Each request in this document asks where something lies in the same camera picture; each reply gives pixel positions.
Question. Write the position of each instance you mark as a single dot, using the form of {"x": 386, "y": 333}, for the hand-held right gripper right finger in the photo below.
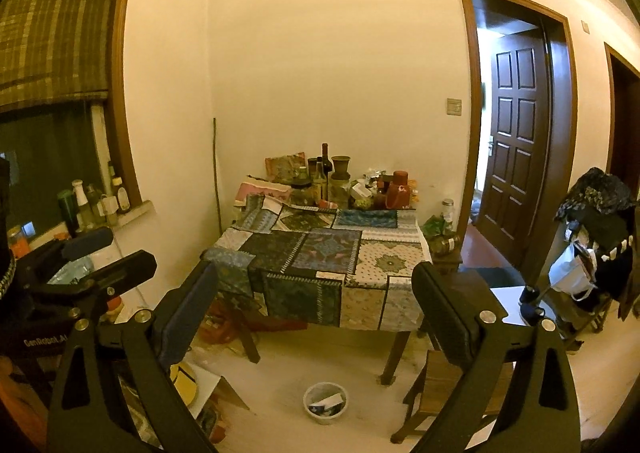
{"x": 442, "y": 313}

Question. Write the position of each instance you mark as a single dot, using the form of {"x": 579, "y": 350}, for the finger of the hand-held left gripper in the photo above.
{"x": 87, "y": 242}
{"x": 130, "y": 268}

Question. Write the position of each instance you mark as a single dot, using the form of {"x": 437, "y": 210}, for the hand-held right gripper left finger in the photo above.
{"x": 187, "y": 313}

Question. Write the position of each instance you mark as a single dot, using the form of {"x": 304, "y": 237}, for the dark green bottle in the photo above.
{"x": 67, "y": 213}

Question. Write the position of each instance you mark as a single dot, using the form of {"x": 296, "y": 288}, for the white capped bottle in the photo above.
{"x": 80, "y": 200}

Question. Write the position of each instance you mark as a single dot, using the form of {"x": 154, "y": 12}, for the white cup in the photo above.
{"x": 109, "y": 205}

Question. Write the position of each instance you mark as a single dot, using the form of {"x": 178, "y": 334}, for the dark wooden side table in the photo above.
{"x": 447, "y": 263}

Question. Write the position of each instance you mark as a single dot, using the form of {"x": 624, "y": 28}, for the small brown bottle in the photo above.
{"x": 121, "y": 195}

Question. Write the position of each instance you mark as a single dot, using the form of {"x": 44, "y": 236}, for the dark doormat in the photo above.
{"x": 492, "y": 277}

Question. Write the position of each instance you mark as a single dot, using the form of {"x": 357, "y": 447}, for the white floor mat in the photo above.
{"x": 505, "y": 303}

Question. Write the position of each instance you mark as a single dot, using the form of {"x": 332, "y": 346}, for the labelled glass jar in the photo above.
{"x": 446, "y": 244}

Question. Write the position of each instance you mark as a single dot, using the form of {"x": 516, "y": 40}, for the wooden stool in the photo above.
{"x": 440, "y": 383}

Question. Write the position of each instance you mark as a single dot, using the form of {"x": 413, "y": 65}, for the cardboard sheet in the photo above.
{"x": 220, "y": 388}

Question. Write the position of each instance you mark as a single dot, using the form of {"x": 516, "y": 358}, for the green leafy bag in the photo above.
{"x": 434, "y": 227}

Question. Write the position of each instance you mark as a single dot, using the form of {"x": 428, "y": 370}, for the black boots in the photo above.
{"x": 531, "y": 305}

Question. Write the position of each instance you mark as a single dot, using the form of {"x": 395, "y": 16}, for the white lidded glass jar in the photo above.
{"x": 447, "y": 213}

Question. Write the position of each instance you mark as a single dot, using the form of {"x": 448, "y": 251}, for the thin wooden stick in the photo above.
{"x": 216, "y": 173}

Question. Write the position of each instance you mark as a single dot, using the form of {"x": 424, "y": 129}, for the red thermos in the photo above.
{"x": 399, "y": 190}

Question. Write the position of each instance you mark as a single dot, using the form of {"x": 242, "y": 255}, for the white hanging bag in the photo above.
{"x": 570, "y": 273}

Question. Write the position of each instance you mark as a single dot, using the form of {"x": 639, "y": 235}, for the patchwork tablecloth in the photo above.
{"x": 325, "y": 243}

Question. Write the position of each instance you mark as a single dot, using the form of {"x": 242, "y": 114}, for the white flat box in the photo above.
{"x": 332, "y": 402}

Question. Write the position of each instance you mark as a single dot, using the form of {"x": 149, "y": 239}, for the pink patterned box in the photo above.
{"x": 260, "y": 190}

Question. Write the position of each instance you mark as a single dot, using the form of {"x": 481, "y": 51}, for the small white carton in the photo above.
{"x": 361, "y": 189}

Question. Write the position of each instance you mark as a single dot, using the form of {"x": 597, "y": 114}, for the black lidded glass jar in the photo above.
{"x": 301, "y": 193}

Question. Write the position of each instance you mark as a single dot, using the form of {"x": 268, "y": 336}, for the brown ceramic vase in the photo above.
{"x": 340, "y": 168}

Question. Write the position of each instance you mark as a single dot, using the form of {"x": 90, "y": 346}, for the clear glass bottle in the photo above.
{"x": 320, "y": 183}

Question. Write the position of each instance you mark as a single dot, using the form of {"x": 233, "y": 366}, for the brown panelled door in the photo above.
{"x": 515, "y": 148}

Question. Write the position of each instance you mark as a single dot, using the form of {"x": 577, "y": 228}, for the clothes rack with bags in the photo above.
{"x": 600, "y": 223}

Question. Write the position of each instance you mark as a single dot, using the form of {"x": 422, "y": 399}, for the dark wine bottle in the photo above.
{"x": 326, "y": 163}

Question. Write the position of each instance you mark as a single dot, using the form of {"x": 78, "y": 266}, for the bamboo window blind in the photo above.
{"x": 55, "y": 33}

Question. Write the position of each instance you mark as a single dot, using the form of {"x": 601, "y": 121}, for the brown window frame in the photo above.
{"x": 118, "y": 83}

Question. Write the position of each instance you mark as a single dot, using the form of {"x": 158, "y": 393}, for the beige wall switch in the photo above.
{"x": 454, "y": 106}

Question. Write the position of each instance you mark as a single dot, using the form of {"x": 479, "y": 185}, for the brown wooden door frame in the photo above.
{"x": 610, "y": 133}
{"x": 473, "y": 83}

